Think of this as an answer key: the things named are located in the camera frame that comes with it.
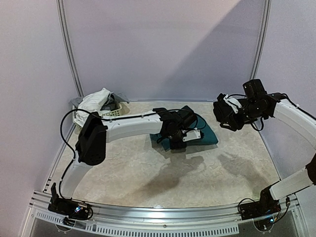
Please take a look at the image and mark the black trousers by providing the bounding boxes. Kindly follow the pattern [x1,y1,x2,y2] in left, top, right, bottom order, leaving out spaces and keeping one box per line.
[213,93,233,122]

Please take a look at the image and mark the teal green garment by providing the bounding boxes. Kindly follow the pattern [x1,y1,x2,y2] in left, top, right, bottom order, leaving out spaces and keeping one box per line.
[150,106,218,151]

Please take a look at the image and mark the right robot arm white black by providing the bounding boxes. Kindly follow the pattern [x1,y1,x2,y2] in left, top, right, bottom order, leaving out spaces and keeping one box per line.
[213,79,316,215]

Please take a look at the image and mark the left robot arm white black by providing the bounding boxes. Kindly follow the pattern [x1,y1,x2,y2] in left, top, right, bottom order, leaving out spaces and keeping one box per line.
[54,107,194,214]

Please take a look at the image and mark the cream perforated plastic basket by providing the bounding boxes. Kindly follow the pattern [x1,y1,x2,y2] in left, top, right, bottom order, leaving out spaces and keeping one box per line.
[72,102,123,131]

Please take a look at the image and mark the white garment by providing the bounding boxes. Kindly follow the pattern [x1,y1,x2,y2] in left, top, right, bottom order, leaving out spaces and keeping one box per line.
[71,88,111,127]

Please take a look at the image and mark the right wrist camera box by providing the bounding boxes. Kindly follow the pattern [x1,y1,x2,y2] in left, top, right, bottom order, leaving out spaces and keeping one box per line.
[217,93,242,114]

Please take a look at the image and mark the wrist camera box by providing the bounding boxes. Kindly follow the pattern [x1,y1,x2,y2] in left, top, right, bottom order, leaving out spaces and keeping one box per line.
[217,93,242,114]
[182,129,203,142]

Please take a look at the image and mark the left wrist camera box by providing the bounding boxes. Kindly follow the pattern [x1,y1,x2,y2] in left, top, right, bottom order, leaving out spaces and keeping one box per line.
[182,129,203,142]

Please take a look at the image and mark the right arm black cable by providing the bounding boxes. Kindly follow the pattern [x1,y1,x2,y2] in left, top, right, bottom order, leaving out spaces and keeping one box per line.
[228,92,294,131]

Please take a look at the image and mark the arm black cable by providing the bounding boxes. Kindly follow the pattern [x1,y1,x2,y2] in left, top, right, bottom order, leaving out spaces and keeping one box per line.
[58,108,207,198]
[228,92,294,131]

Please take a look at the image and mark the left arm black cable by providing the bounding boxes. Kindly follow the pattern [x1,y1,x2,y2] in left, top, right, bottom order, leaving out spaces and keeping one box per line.
[58,108,207,198]

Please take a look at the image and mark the aluminium front rail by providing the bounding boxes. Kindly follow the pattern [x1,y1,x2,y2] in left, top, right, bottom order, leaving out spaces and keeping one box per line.
[23,192,308,237]

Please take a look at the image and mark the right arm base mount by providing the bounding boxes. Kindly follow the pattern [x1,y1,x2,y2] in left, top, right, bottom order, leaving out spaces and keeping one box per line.
[237,185,290,233]

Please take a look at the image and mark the right aluminium corner post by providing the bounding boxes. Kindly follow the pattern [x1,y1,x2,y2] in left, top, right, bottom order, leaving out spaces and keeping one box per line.
[249,0,271,80]

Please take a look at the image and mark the aluminium corner post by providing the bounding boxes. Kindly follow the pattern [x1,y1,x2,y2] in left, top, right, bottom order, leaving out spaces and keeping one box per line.
[56,0,84,96]
[249,0,271,80]

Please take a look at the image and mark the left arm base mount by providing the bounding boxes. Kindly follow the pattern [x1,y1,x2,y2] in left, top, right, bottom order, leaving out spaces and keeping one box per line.
[48,183,94,227]

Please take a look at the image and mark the left aluminium corner post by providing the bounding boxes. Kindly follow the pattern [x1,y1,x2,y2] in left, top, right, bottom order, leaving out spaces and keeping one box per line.
[56,0,84,96]

